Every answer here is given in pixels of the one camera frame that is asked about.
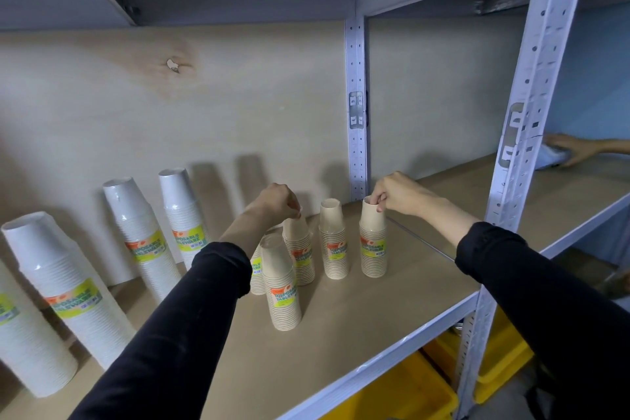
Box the person's right hand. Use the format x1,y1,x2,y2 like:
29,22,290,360
369,171,434,218

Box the person's left hand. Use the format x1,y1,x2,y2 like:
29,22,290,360
244,182,302,228

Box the stack of beige paper cups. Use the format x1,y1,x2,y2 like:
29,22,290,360
249,243,267,296
282,215,316,286
259,232,303,332
359,196,389,279
318,198,350,281

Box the stack of white plastic cups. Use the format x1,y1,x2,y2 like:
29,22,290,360
1,211,137,370
102,177,182,305
0,257,79,398
158,168,210,270

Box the white metal shelf wooden boards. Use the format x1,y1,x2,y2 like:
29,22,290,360
0,0,630,420

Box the person's right forearm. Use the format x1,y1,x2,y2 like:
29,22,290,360
415,196,630,420

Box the person's left forearm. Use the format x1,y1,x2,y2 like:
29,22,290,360
68,207,276,420

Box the another person's forearm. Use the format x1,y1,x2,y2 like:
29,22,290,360
598,138,630,156

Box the grey upright joint plate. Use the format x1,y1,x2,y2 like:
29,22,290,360
348,91,368,130
499,102,542,169

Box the white blue packet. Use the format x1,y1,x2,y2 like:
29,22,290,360
534,144,572,171

